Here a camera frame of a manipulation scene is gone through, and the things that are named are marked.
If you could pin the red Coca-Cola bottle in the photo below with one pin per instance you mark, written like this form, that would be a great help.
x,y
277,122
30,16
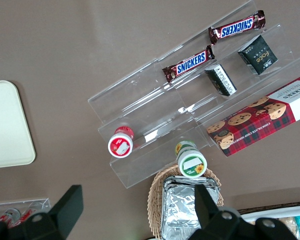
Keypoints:
x,y
10,214
27,215

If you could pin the beige plastic tray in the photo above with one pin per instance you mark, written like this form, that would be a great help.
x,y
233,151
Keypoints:
x,y
7,125

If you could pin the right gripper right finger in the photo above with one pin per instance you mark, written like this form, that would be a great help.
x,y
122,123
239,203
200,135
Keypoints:
x,y
207,212

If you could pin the clear acrylic step display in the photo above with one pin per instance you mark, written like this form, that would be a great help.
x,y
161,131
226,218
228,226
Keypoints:
x,y
145,100

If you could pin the black box gold print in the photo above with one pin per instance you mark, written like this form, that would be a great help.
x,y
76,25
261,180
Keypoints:
x,y
260,56

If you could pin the red tartan Walkers cookie box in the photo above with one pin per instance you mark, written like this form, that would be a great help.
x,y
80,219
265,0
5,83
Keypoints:
x,y
252,120

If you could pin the green lid yogurt cup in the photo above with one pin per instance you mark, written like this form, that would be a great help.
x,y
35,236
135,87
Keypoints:
x,y
192,165

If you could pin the dark brown woven tray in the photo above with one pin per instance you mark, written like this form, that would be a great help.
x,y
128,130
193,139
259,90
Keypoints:
x,y
265,207

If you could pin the black box white label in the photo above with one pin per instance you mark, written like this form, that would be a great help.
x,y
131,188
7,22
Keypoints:
x,y
221,80

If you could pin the clear acrylic bottle rack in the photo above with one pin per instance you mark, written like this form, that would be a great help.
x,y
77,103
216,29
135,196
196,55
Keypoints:
x,y
40,203

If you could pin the red lid yogurt cup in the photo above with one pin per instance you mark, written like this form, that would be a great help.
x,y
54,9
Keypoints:
x,y
120,146

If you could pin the bagged rice cracker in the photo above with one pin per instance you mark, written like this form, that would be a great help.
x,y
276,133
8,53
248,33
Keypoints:
x,y
287,225

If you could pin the white rectangular snack tray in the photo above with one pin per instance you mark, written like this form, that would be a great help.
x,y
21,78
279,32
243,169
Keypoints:
x,y
265,216

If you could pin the stacked aluminium foil containers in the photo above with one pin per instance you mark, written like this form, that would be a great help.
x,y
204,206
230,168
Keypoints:
x,y
180,207

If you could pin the light oval wicker basket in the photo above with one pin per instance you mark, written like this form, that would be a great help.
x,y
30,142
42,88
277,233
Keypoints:
x,y
155,200

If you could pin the Snickers chocolate bar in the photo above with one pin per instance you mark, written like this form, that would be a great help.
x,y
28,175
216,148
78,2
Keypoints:
x,y
190,63
237,27

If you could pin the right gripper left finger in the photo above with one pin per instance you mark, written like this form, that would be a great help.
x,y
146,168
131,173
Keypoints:
x,y
65,212

